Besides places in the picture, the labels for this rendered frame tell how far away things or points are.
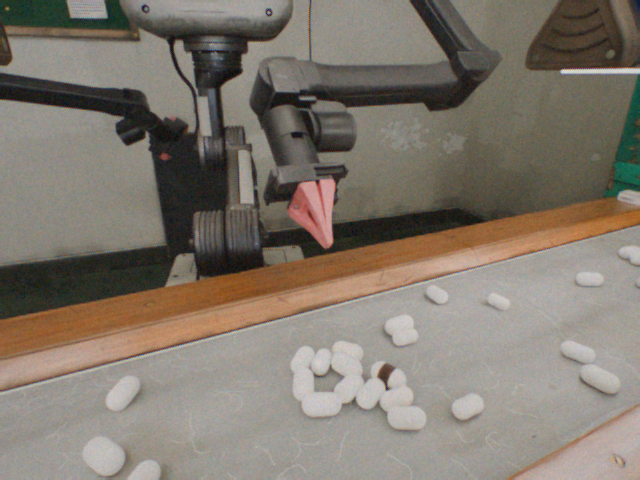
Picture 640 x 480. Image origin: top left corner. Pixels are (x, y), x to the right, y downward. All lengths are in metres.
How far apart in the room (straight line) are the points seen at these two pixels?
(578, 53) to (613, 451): 0.31
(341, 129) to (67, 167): 2.02
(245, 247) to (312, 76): 0.33
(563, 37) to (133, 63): 2.17
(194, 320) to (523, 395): 0.37
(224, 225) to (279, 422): 0.45
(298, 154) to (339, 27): 2.10
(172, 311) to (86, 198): 1.99
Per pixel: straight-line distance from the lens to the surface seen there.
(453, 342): 0.52
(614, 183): 1.26
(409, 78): 0.73
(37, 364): 0.54
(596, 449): 0.41
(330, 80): 0.63
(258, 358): 0.48
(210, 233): 0.76
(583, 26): 0.38
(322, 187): 0.49
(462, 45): 0.90
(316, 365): 0.44
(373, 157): 2.73
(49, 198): 2.53
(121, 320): 0.55
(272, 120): 0.56
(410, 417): 0.39
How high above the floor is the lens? 1.04
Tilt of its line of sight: 23 degrees down
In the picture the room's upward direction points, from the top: straight up
